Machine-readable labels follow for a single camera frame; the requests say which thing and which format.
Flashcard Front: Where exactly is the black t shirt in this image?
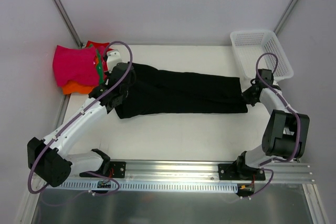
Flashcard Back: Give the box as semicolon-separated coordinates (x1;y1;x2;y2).
115;63;248;119

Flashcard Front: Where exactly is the white plastic basket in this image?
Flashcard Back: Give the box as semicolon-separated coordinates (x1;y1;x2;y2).
230;29;293;81

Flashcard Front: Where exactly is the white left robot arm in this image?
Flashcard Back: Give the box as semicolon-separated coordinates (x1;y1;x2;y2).
27;63;135;187

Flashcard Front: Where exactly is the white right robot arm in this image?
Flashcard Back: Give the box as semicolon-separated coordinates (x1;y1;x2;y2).
235;69;310;180

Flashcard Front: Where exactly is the red folded t shirt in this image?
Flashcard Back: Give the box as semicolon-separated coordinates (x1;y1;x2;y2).
85;40;109;78

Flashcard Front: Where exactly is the magenta folded t shirt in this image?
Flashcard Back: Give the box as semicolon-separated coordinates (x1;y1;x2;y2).
52;45;99;87

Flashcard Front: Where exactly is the orange folded t shirt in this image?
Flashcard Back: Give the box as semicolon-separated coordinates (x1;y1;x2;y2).
61;56;97;94

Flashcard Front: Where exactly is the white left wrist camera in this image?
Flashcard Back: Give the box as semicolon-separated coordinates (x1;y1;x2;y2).
106;49;122;72

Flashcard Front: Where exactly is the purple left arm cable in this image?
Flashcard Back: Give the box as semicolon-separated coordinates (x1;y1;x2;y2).
27;40;133;198

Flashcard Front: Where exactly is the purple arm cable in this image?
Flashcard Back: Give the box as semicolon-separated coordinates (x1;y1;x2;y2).
27;40;133;198
223;52;302;204

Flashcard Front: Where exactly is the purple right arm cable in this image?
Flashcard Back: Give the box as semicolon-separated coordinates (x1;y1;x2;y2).
223;52;302;204

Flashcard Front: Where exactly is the left aluminium corner post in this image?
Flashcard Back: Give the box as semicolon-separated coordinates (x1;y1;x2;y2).
52;0;83;48

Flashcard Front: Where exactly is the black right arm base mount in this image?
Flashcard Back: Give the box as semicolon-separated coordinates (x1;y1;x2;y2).
217;151;266;181

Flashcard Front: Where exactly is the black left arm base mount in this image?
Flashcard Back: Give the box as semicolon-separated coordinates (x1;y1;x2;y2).
79;148;126;178

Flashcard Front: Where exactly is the aluminium front rail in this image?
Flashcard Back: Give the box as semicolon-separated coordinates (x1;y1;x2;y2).
115;160;316;184

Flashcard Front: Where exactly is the white slotted cable duct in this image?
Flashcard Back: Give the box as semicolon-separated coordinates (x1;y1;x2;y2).
58;179;238;194

